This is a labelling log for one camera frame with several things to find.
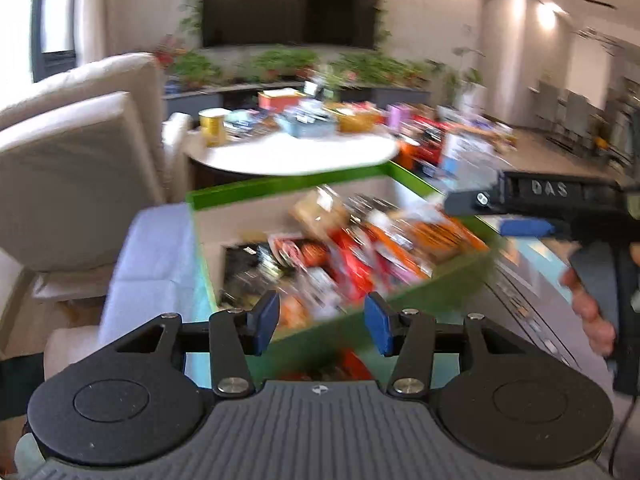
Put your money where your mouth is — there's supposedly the black framed window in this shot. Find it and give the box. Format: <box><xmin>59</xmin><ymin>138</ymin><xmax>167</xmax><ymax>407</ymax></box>
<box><xmin>30</xmin><ymin>0</ymin><xmax>82</xmax><ymax>84</ymax></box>

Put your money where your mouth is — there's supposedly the grey television cabinet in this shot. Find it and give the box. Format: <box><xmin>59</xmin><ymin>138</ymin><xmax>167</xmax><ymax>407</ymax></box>
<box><xmin>162</xmin><ymin>82</ymin><xmax>434</xmax><ymax>112</ymax></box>

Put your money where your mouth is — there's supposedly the person's right hand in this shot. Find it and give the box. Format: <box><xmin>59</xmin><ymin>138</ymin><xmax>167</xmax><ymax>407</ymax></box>
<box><xmin>560</xmin><ymin>267</ymin><xmax>617</xmax><ymax>357</ymax></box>

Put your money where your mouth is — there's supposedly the green cardboard box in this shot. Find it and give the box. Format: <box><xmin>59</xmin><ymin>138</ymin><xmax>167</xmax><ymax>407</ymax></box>
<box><xmin>185</xmin><ymin>160</ymin><xmax>502</xmax><ymax>362</ymax></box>

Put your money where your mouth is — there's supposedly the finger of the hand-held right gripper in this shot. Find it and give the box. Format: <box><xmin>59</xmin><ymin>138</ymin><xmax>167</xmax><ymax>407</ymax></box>
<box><xmin>443</xmin><ymin>186</ymin><xmax>506</xmax><ymax>218</ymax></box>
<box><xmin>497</xmin><ymin>217</ymin><xmax>557</xmax><ymax>239</ymax></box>

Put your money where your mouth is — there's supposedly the row of potted plants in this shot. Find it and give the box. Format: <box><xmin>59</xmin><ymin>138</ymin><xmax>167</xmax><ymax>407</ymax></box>
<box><xmin>170</xmin><ymin>45</ymin><xmax>437</xmax><ymax>92</ymax></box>

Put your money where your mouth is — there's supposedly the yellow canister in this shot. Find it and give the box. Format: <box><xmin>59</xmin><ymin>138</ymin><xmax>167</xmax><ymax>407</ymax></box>
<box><xmin>198</xmin><ymin>108</ymin><xmax>229</xmax><ymax>148</ymax></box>

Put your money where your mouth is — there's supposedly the beige sofa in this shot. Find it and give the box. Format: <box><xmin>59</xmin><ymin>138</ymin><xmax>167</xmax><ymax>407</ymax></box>
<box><xmin>0</xmin><ymin>52</ymin><xmax>194</xmax><ymax>311</ymax></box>

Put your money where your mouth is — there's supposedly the pile of assorted snacks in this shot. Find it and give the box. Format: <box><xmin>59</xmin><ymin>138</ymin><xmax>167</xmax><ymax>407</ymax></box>
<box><xmin>220</xmin><ymin>185</ymin><xmax>489</xmax><ymax>332</ymax></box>

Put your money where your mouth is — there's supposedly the grey dining chair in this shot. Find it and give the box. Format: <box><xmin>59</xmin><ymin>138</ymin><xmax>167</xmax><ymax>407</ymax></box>
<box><xmin>565</xmin><ymin>90</ymin><xmax>595</xmax><ymax>147</ymax></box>
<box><xmin>536</xmin><ymin>80</ymin><xmax>562</xmax><ymax>132</ymax></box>

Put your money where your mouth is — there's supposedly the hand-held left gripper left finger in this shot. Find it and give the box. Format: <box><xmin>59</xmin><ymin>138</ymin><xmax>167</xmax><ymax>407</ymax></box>
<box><xmin>102</xmin><ymin>290</ymin><xmax>281</xmax><ymax>396</ymax></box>

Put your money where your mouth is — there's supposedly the tall leafy potted plant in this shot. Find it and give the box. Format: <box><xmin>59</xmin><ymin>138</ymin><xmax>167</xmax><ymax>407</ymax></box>
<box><xmin>445</xmin><ymin>25</ymin><xmax>487</xmax><ymax>106</ymax></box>

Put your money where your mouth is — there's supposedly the red flower arrangement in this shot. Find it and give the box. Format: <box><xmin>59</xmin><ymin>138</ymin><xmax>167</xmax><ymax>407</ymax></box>
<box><xmin>152</xmin><ymin>35</ymin><xmax>189</xmax><ymax>69</ymax></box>

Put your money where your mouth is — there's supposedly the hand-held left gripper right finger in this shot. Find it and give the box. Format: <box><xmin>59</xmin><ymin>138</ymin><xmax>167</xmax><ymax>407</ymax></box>
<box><xmin>364</xmin><ymin>291</ymin><xmax>541</xmax><ymax>397</ymax></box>

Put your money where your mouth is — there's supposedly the white round table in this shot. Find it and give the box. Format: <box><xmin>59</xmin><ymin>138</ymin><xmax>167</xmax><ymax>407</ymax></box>
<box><xmin>182</xmin><ymin>127</ymin><xmax>401</xmax><ymax>179</ymax></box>

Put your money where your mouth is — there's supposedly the black flat television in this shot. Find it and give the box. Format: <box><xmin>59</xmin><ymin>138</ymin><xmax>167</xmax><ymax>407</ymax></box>
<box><xmin>200</xmin><ymin>0</ymin><xmax>382</xmax><ymax>51</ymax></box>

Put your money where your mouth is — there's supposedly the blue plastic basket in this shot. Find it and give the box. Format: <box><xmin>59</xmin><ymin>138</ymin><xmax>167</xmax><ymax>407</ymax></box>
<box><xmin>275</xmin><ymin>110</ymin><xmax>336</xmax><ymax>139</ymax></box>

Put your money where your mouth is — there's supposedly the red cardboard box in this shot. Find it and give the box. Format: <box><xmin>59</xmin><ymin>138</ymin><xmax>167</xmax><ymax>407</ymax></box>
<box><xmin>257</xmin><ymin>89</ymin><xmax>309</xmax><ymax>112</ymax></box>

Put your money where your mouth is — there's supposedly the white air purifier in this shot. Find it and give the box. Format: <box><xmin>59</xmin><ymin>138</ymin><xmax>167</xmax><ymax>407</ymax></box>
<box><xmin>460</xmin><ymin>82</ymin><xmax>489</xmax><ymax>117</ymax></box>

